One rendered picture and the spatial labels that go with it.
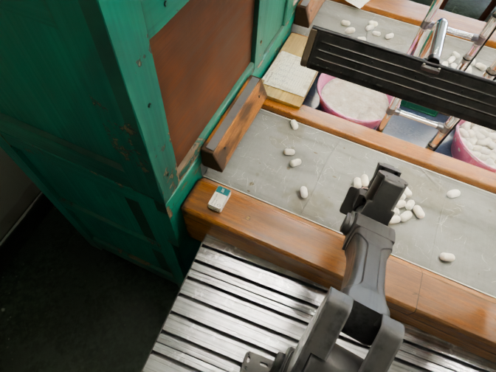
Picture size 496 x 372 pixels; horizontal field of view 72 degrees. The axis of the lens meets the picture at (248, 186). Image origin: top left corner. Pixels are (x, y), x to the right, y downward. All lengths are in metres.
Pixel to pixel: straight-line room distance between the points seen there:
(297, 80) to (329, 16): 0.45
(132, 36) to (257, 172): 0.55
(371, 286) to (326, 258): 0.36
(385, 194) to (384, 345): 0.29
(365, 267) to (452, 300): 0.44
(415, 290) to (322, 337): 0.48
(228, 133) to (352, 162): 0.37
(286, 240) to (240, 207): 0.14
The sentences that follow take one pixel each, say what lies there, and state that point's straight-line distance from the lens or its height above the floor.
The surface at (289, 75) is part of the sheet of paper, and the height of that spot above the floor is 0.78.
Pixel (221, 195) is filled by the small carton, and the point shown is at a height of 0.79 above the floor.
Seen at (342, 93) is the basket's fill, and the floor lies 0.73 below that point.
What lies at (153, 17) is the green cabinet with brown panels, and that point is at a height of 1.24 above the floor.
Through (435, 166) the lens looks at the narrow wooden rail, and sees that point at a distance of 1.09.
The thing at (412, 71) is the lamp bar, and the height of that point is 1.09.
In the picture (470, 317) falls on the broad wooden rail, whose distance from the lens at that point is 0.93.
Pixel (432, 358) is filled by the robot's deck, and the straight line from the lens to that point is 0.97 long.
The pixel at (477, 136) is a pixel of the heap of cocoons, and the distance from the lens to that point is 1.28.
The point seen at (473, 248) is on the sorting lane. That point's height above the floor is 0.74.
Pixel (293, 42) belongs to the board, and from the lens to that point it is 1.29.
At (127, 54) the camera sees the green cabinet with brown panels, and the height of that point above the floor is 1.22.
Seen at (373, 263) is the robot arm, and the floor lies 1.06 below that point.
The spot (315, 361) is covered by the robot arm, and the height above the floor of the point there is 1.08.
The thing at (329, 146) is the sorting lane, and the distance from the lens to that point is 1.03.
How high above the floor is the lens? 1.52
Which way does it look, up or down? 59 degrees down
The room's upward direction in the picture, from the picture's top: 5 degrees clockwise
